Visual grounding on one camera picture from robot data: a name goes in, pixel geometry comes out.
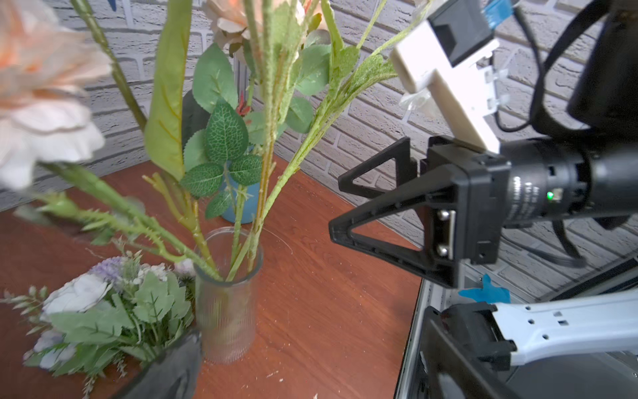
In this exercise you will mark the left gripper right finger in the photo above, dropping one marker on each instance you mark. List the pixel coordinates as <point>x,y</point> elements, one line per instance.
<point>452,373</point>

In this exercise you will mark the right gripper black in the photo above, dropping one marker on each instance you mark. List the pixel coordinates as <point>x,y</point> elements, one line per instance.
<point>498,199</point>

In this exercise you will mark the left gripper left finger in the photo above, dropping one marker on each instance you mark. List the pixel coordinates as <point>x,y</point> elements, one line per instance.
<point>173,374</point>

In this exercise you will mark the clear glass vase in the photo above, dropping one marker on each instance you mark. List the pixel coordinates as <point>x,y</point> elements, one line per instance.
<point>226,310</point>

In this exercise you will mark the peach rose flower stem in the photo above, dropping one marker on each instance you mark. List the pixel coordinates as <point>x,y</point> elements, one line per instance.
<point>233,130</point>

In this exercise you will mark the blue hydrangea flower stem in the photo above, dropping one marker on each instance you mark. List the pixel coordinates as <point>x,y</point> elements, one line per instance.
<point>162,130</point>

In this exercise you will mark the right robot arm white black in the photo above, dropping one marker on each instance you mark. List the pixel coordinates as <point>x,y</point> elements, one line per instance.
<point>501,336</point>

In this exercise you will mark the white lilac bouquet right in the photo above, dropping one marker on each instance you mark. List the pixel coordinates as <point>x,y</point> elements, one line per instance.
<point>120,308</point>

